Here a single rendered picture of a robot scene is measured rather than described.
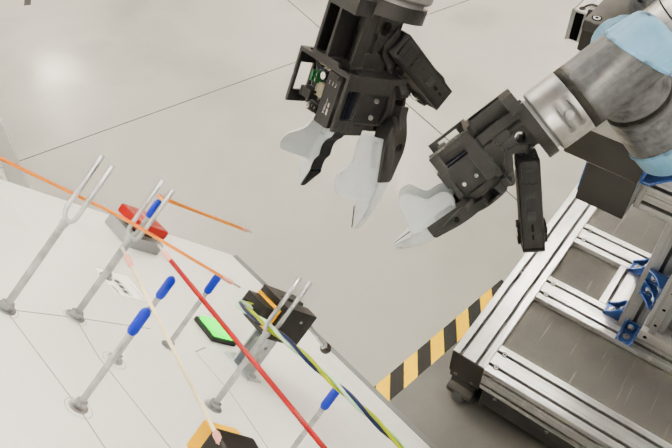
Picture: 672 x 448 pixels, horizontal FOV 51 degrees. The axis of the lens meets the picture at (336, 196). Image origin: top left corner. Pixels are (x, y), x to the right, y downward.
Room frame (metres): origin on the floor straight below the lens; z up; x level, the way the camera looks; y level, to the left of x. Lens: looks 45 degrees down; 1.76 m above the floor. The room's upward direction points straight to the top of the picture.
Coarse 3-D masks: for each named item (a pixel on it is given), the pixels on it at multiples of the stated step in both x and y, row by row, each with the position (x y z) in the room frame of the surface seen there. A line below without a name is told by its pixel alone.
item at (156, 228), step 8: (120, 208) 0.61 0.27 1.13; (128, 208) 0.60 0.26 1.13; (136, 208) 0.62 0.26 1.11; (128, 216) 0.59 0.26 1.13; (144, 216) 0.61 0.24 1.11; (128, 224) 0.59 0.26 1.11; (152, 224) 0.59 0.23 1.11; (160, 224) 0.61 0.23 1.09; (152, 232) 0.58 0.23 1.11; (160, 232) 0.59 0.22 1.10
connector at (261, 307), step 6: (246, 294) 0.43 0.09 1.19; (252, 294) 0.42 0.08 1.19; (258, 294) 0.43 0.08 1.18; (246, 300) 0.42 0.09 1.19; (252, 300) 0.42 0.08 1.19; (258, 300) 0.42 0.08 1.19; (264, 300) 0.42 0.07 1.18; (252, 306) 0.41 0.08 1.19; (258, 306) 0.41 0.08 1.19; (264, 306) 0.41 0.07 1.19; (270, 306) 0.42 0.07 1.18; (258, 312) 0.41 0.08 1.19; (264, 312) 0.41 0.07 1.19; (270, 312) 0.41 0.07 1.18; (258, 324) 0.40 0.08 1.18
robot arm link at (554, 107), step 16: (544, 80) 0.61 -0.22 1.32; (528, 96) 0.60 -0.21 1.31; (544, 96) 0.59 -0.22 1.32; (560, 96) 0.58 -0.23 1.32; (544, 112) 0.57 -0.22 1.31; (560, 112) 0.57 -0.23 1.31; (576, 112) 0.57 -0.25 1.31; (544, 128) 0.57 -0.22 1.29; (560, 128) 0.56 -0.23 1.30; (576, 128) 0.56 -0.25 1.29; (592, 128) 0.57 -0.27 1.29; (560, 144) 0.56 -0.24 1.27
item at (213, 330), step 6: (198, 318) 0.45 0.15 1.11; (204, 318) 0.45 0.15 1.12; (210, 318) 0.46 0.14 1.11; (198, 324) 0.44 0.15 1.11; (204, 324) 0.44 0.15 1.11; (210, 324) 0.44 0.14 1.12; (216, 324) 0.45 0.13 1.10; (204, 330) 0.43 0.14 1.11; (210, 330) 0.43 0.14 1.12; (216, 330) 0.43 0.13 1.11; (222, 330) 0.44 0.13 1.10; (210, 336) 0.42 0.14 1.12; (216, 336) 0.43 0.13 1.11; (222, 336) 0.43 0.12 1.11; (228, 336) 0.43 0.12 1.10; (216, 342) 0.42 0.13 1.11; (222, 342) 0.43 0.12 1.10; (228, 342) 0.43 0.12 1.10
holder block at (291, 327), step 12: (264, 288) 0.44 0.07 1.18; (276, 288) 0.45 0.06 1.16; (276, 300) 0.43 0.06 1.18; (288, 300) 0.44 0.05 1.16; (300, 312) 0.42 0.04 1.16; (252, 324) 0.41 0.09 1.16; (276, 324) 0.41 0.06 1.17; (288, 324) 0.41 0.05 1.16; (300, 324) 0.42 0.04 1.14; (288, 336) 0.41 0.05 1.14; (300, 336) 0.42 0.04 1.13
